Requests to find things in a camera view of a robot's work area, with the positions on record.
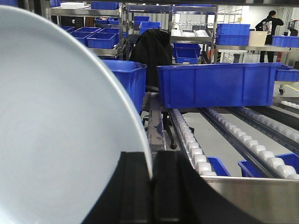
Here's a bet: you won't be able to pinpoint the blue bin lower right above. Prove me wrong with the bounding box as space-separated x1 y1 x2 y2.
237 153 299 178

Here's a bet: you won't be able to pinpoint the blue bin behind tray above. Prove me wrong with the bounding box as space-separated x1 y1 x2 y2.
102 59 147 113

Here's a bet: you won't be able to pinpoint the standing person in black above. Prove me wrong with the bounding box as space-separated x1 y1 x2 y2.
255 10 284 63

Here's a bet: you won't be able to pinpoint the white roller track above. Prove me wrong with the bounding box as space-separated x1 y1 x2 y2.
229 107 299 155
168 109 217 176
199 107 299 180

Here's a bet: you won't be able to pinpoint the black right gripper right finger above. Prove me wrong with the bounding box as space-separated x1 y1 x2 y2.
153 151 259 224

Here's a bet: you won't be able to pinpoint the light blue round tray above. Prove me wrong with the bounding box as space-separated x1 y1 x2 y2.
0 5 152 224

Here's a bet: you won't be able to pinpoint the white roller track right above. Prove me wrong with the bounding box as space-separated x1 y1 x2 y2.
229 107 299 155

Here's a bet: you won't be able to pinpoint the blue bin lower left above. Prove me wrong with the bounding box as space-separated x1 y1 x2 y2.
208 157 231 176

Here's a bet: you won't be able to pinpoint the black jacket on chair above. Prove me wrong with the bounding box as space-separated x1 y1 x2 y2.
129 28 172 87

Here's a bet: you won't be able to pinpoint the steel shelf front rail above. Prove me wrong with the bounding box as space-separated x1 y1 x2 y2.
202 176 299 224

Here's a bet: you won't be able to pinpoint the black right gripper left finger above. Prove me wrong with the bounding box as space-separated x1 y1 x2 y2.
82 152 151 224

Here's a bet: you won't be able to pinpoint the stacked blue crates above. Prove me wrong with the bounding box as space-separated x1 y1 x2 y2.
215 23 250 46

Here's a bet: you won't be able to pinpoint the white roller track left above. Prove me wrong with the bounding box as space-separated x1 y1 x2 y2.
168 109 217 176

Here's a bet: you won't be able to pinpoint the large blue plastic bin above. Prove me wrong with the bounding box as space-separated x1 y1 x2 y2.
157 63 281 109

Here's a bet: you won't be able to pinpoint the white roller track middle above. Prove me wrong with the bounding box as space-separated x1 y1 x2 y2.
199 107 299 180

